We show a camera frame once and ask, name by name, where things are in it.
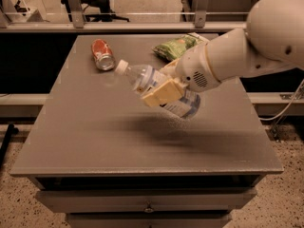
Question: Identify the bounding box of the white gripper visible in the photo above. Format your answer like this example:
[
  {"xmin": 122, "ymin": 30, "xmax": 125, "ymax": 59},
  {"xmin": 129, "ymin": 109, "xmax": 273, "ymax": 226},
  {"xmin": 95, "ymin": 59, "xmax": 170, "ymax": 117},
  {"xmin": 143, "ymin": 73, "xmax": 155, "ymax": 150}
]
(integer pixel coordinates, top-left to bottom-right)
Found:
[{"xmin": 141, "ymin": 45, "xmax": 220, "ymax": 107}]

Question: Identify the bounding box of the clear blue-labelled plastic bottle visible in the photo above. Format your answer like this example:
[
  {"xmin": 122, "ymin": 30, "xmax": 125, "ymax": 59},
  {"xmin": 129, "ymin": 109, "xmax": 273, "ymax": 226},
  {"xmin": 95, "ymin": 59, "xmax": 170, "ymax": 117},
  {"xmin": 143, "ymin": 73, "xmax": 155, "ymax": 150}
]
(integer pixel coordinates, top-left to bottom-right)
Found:
[{"xmin": 115, "ymin": 60, "xmax": 200, "ymax": 119}]

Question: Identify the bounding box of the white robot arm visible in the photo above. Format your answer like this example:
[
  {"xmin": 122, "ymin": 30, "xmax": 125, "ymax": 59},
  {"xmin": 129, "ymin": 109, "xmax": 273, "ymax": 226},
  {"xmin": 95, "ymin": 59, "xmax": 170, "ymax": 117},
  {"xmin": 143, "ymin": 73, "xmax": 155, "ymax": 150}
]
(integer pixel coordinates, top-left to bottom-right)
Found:
[{"xmin": 142, "ymin": 0, "xmax": 304, "ymax": 106}]

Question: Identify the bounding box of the green snack bag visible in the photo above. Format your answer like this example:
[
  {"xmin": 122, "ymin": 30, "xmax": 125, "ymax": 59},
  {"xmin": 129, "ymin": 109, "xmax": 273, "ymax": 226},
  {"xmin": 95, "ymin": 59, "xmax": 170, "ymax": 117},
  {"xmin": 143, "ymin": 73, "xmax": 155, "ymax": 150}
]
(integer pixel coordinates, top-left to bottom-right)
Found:
[{"xmin": 152, "ymin": 32, "xmax": 209, "ymax": 62}]

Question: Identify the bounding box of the red soda can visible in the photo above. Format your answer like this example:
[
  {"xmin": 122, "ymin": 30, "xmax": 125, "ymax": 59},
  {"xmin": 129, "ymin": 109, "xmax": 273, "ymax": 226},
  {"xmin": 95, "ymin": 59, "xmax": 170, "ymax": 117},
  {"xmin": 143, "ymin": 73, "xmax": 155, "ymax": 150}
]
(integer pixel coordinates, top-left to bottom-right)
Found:
[{"xmin": 91, "ymin": 39, "xmax": 115, "ymax": 71}]

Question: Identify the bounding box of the grey drawer cabinet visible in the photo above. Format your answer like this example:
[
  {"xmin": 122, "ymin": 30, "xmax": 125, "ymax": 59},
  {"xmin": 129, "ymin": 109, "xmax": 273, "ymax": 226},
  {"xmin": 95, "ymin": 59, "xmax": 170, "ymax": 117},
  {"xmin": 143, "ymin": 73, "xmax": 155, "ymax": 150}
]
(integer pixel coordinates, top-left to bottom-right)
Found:
[{"xmin": 11, "ymin": 35, "xmax": 282, "ymax": 228}]

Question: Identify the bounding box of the black pole on floor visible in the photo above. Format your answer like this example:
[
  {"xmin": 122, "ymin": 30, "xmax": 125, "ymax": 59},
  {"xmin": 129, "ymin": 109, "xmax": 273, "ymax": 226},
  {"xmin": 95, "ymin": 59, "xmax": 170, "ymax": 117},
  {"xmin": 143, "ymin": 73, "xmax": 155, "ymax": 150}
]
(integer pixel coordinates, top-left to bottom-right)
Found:
[{"xmin": 0, "ymin": 124, "xmax": 19, "ymax": 167}]

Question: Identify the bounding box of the metal railing frame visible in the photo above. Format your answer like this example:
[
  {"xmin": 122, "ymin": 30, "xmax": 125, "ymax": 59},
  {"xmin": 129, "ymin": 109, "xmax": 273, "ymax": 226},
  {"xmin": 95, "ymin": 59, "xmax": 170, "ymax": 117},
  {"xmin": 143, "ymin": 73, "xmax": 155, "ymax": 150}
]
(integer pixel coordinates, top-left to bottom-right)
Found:
[{"xmin": 1, "ymin": 0, "xmax": 258, "ymax": 33}]

